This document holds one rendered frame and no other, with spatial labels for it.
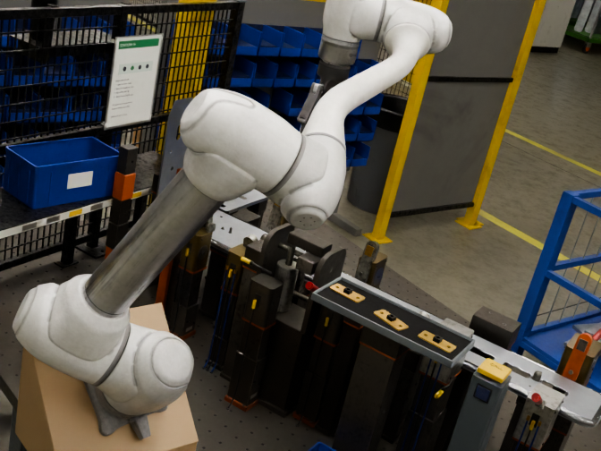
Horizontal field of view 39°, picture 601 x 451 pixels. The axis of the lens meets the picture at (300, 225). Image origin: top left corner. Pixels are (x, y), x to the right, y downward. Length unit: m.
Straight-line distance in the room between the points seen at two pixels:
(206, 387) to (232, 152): 1.09
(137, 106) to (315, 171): 1.51
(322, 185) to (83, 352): 0.62
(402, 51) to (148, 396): 0.92
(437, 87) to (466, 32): 0.36
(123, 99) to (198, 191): 1.37
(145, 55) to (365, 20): 1.12
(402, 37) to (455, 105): 3.54
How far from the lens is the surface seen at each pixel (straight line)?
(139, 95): 2.97
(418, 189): 5.54
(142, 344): 1.86
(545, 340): 4.46
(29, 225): 2.47
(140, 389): 1.87
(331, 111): 1.71
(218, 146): 1.49
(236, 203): 2.86
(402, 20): 1.97
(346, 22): 1.99
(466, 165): 5.81
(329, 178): 1.56
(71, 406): 2.05
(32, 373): 2.06
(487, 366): 1.96
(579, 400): 2.31
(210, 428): 2.30
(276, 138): 1.51
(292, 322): 2.29
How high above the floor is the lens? 2.09
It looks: 23 degrees down
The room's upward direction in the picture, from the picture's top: 13 degrees clockwise
